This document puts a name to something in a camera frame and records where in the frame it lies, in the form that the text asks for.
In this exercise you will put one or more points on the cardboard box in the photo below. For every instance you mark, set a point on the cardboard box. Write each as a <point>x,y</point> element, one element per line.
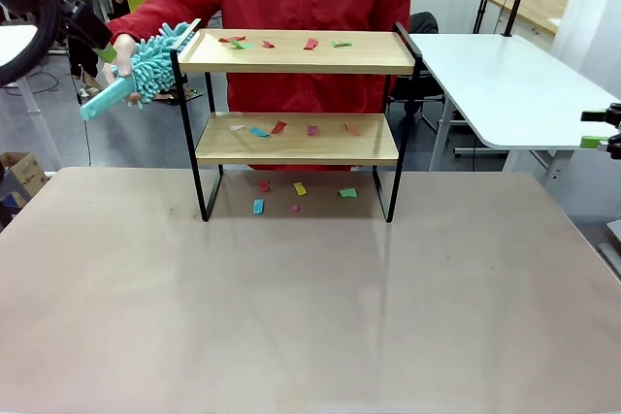
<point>26,171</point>

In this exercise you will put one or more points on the black chair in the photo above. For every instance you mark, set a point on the black chair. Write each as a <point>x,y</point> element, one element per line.
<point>424,23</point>

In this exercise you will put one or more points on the two-tier wooden metal shelf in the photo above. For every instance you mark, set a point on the two-tier wooden metal shelf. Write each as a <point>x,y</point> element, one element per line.
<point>291,65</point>

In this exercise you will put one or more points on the light wooden background table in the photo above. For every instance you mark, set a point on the light wooden background table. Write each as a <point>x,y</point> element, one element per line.
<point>533,9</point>

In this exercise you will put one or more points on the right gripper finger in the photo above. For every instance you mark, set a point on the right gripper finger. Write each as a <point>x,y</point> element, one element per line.
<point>589,142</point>
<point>594,116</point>

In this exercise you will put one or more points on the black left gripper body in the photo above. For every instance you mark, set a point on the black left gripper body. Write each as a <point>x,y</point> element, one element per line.
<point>87,26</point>

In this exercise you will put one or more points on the white paper scrap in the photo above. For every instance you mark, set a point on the white paper scrap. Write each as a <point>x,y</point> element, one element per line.
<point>236,127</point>

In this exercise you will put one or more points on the person's right hand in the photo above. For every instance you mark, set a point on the person's right hand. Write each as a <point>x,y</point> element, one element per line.
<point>123,53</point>

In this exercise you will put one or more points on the person in black clothes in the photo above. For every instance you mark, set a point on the person in black clothes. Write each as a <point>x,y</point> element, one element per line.
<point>80,57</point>

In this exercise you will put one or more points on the green paper scrap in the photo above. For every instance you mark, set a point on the green paper scrap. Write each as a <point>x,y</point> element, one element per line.
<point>245,45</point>
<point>339,45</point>
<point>348,193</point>

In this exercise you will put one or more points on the grey metal bracket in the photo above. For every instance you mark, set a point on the grey metal bracket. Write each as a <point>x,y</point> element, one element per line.
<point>615,230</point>

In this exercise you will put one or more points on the teal chenille duster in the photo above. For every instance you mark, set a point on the teal chenille duster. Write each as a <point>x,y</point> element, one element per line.
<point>155,70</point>

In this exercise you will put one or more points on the blue paper scrap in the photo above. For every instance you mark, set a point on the blue paper scrap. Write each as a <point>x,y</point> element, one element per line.
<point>258,206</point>
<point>258,132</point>

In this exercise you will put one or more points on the white background desk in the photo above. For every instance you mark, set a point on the white background desk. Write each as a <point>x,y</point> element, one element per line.
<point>14,43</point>

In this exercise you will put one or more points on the orange paper scrap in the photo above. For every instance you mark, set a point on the orange paper scrap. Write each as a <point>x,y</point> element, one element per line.
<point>352,129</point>

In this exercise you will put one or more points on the white rounded side table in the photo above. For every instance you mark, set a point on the white rounded side table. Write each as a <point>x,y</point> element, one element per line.
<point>509,84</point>

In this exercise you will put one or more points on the red paper scrap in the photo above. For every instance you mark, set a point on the red paper scrap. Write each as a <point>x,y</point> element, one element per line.
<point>268,44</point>
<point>224,39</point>
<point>278,127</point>
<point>310,44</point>
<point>264,186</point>

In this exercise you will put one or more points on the yellow paper scrap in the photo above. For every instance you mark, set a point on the yellow paper scrap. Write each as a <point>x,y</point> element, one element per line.
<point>300,188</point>

